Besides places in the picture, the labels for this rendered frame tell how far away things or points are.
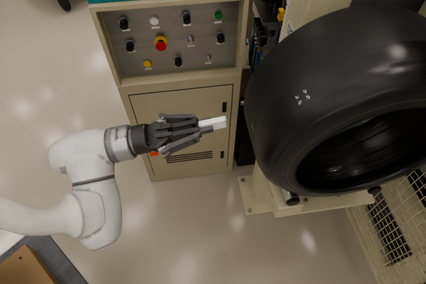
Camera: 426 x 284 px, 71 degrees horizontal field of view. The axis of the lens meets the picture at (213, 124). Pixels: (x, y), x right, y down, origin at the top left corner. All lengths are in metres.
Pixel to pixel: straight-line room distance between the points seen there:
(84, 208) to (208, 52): 0.82
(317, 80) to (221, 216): 1.42
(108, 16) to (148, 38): 0.17
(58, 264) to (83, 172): 0.61
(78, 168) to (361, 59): 0.66
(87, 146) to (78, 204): 0.13
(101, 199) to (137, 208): 1.26
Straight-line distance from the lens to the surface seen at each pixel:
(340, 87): 0.65
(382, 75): 0.67
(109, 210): 0.78
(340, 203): 1.20
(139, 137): 0.74
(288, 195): 1.02
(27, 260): 1.31
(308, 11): 0.94
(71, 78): 2.91
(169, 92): 1.38
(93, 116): 2.52
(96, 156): 0.77
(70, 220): 0.76
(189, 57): 1.32
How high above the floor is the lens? 1.82
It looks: 52 degrees down
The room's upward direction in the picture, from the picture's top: straight up
